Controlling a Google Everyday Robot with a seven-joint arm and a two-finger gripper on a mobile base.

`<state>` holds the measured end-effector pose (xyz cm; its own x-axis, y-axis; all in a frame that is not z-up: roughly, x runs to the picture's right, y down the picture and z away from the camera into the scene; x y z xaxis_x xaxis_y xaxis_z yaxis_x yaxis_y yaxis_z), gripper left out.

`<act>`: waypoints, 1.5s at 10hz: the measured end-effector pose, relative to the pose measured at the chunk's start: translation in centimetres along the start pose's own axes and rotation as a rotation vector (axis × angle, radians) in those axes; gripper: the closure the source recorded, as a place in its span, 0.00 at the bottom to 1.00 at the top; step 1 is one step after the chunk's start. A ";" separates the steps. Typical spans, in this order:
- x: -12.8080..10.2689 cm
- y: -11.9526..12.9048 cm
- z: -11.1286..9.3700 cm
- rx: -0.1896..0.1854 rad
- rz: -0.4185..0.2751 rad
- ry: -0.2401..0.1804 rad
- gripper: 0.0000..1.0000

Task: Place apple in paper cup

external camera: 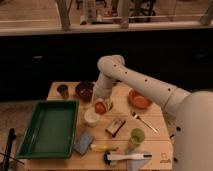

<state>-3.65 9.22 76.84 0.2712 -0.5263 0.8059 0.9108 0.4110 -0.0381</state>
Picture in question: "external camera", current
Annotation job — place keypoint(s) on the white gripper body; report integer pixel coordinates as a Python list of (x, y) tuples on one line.
[(105, 101)]

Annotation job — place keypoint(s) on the red orange apple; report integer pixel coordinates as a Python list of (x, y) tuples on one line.
[(100, 108)]

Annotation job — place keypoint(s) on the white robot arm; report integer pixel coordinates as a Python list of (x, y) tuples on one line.
[(193, 146)]

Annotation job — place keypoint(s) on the white paper cup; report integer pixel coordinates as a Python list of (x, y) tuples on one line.
[(91, 118)]

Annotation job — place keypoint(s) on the dark metal cup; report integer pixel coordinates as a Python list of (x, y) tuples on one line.
[(63, 91)]

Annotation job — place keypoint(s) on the green plastic cup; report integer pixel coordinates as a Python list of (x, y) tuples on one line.
[(137, 136)]

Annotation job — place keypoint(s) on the dark brown bowl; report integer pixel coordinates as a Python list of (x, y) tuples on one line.
[(84, 90)]

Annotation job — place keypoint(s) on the black white eraser block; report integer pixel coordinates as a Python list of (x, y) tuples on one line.
[(113, 128)]

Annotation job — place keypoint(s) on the metal fork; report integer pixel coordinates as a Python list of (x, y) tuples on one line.
[(136, 116)]

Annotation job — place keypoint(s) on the orange plastic bowl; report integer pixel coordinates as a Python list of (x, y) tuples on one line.
[(138, 100)]

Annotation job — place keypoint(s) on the blue sponge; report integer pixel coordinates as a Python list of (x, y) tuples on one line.
[(82, 144)]

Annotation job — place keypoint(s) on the yellow banana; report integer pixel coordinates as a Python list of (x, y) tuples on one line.
[(102, 148)]

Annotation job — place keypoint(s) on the green plastic tray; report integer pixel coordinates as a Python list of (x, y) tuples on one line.
[(51, 131)]

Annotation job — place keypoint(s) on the grey cloth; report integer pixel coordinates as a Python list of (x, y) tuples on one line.
[(136, 165)]

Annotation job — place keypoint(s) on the black stand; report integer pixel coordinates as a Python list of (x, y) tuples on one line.
[(7, 158)]

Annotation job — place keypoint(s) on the white handled brush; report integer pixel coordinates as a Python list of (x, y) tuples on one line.
[(108, 157)]

